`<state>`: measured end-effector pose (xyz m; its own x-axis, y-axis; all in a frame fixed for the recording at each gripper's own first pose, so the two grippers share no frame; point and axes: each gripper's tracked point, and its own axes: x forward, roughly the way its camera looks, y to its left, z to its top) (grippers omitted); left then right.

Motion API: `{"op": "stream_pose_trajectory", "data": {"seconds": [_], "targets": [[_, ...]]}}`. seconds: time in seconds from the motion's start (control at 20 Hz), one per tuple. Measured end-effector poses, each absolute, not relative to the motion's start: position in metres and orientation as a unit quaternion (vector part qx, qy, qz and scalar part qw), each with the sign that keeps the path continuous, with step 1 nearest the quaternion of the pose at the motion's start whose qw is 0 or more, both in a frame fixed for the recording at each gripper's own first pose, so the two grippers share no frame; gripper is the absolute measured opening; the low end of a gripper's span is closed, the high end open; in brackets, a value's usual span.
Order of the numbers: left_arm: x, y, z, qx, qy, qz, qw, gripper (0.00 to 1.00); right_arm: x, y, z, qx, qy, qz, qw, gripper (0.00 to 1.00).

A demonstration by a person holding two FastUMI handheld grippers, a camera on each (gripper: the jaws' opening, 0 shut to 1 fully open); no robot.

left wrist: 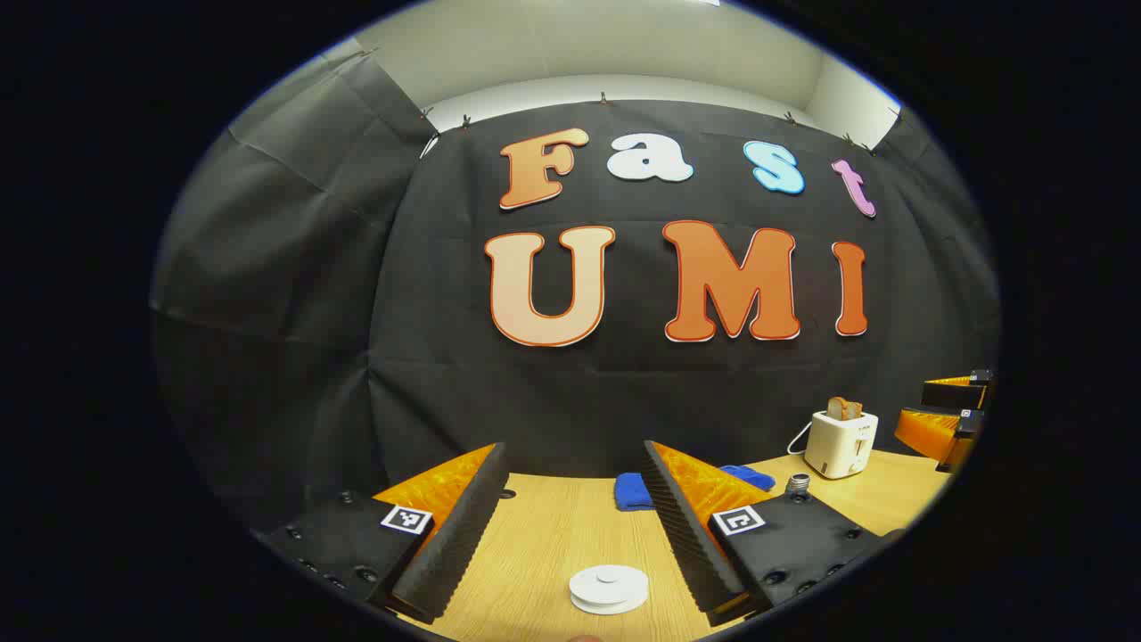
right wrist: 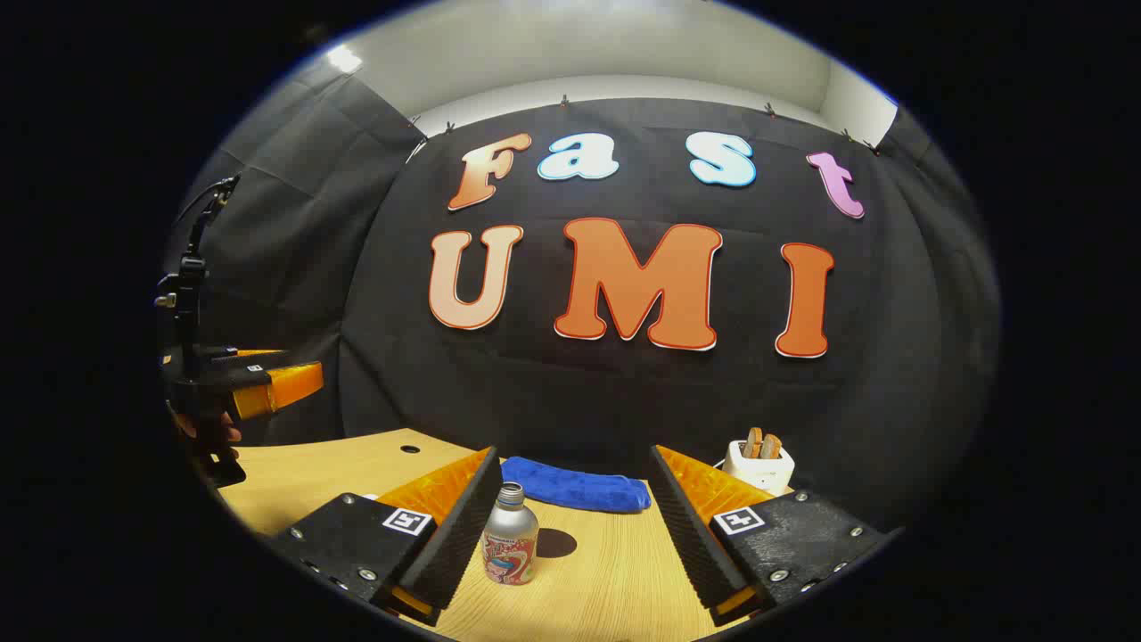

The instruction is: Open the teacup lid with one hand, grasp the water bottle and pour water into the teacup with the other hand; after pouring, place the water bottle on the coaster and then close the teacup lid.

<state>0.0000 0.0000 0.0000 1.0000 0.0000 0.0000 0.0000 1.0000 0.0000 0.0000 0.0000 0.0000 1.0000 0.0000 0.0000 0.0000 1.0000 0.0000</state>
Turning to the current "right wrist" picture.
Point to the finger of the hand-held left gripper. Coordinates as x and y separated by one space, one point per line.
250 356
281 385

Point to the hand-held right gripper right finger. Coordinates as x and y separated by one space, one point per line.
695 544

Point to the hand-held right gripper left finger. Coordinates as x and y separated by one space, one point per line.
455 544

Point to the silver water bottle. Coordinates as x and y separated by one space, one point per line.
510 539

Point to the dark round coaster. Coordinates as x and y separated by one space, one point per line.
560 542

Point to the white toaster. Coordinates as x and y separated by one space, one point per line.
758 471

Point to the bread slice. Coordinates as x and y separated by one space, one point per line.
754 442
771 447

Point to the blue towel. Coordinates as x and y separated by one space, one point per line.
579 486

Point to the ceiling light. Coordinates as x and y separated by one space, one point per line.
344 59

